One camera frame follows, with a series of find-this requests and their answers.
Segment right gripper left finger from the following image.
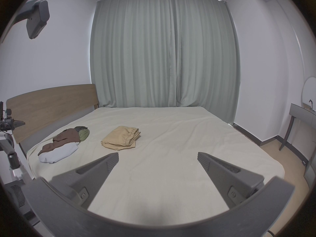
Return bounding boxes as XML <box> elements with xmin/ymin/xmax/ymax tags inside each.
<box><xmin>51</xmin><ymin>152</ymin><xmax>119</xmax><ymax>210</ymax></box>

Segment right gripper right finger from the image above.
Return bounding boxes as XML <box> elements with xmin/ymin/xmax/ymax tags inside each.
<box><xmin>197</xmin><ymin>152</ymin><xmax>265</xmax><ymax>211</ymax></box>

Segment beige shorts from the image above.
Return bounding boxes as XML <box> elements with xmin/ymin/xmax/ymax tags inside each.
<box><xmin>101</xmin><ymin>126</ymin><xmax>142</xmax><ymax>151</ymax></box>

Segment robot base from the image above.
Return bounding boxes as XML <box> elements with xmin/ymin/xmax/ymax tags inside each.
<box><xmin>3</xmin><ymin>168</ymin><xmax>41</xmax><ymax>228</ymax></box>

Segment bed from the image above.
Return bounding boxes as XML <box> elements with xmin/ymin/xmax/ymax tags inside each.
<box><xmin>6</xmin><ymin>84</ymin><xmax>285</xmax><ymax>225</ymax></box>

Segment white garment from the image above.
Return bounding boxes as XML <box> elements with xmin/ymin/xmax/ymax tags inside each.
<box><xmin>39</xmin><ymin>142</ymin><xmax>79</xmax><ymax>164</ymax></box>

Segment green garment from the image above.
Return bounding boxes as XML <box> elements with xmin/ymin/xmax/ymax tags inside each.
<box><xmin>79</xmin><ymin>128</ymin><xmax>90</xmax><ymax>143</ymax></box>

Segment brown garment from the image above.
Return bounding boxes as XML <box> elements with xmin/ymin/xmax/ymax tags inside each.
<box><xmin>38</xmin><ymin>128</ymin><xmax>80</xmax><ymax>156</ymax></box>

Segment grey dressing table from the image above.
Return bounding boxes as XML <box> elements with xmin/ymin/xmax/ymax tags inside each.
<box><xmin>279</xmin><ymin>103</ymin><xmax>316</xmax><ymax>157</ymax></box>

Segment round mirror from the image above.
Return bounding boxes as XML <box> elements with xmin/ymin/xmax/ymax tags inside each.
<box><xmin>302</xmin><ymin>76</ymin><xmax>316</xmax><ymax>108</ymax></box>

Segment grey-green curtain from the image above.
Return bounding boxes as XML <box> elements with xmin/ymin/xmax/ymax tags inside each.
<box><xmin>90</xmin><ymin>0</ymin><xmax>241</xmax><ymax>123</ymax></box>

